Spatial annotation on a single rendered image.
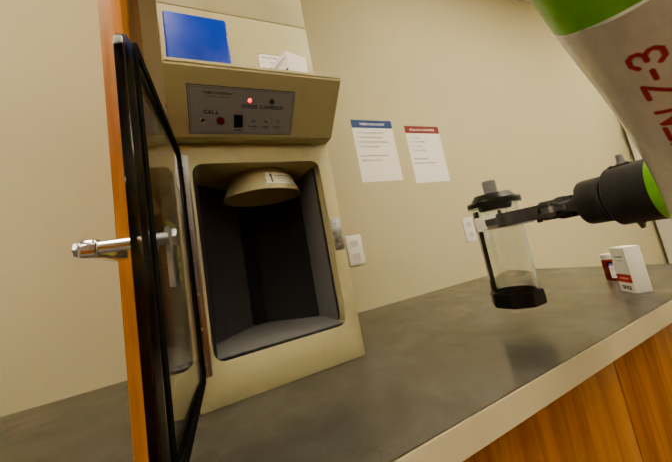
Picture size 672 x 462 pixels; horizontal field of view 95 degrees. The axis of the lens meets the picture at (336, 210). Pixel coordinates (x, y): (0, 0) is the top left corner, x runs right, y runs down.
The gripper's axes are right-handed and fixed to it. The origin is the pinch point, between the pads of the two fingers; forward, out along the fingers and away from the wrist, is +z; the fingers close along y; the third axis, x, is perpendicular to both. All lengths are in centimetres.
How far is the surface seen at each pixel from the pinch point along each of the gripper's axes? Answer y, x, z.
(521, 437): 22.4, 30.6, -10.7
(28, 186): 97, -32, 58
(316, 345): 40.7, 17.2, 16.0
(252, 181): 48, -18, 18
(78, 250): 70, -3, -12
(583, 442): 9.1, 36.6, -10.5
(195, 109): 58, -29, 9
